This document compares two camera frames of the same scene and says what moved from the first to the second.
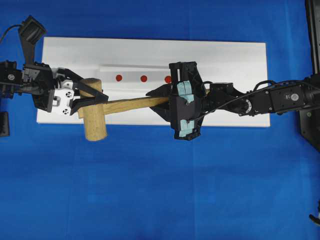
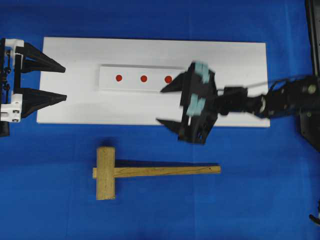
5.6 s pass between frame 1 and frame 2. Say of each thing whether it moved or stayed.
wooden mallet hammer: moved
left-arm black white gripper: moved
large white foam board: stayed
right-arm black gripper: moved
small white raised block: stayed
